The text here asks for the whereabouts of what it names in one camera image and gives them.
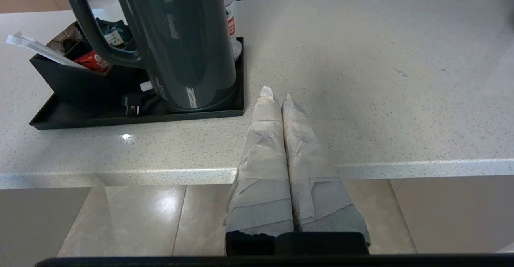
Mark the white paper stick packet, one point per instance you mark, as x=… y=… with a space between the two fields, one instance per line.
x=38 y=48

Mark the clear water bottle red cap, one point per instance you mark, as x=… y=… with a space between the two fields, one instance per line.
x=231 y=26

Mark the packets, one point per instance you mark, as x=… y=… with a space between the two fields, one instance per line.
x=114 y=37

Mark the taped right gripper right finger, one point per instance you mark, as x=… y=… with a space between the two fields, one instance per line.
x=317 y=186

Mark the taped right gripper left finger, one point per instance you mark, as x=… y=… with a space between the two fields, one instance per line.
x=261 y=170

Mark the black rectangular serving tray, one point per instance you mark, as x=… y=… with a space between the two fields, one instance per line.
x=80 y=119

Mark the dark grey electric kettle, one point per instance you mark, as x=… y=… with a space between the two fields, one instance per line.
x=188 y=38

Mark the brown coffee sachet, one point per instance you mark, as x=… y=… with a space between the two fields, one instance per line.
x=64 y=38

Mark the black sachet holder box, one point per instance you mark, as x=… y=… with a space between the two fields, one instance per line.
x=76 y=88

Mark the red sachet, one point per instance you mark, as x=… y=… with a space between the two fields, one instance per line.
x=94 y=61

